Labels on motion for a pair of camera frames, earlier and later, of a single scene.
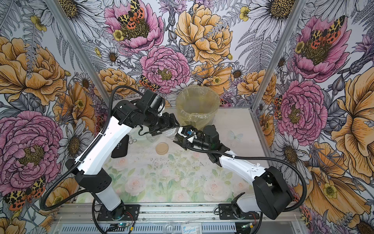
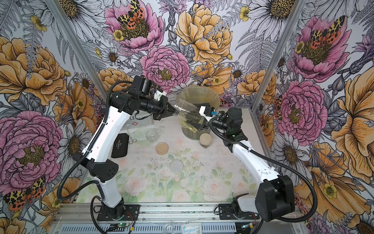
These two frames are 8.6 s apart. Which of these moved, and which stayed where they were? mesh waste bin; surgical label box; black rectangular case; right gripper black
Moved: right gripper black
Stayed: surgical label box; mesh waste bin; black rectangular case
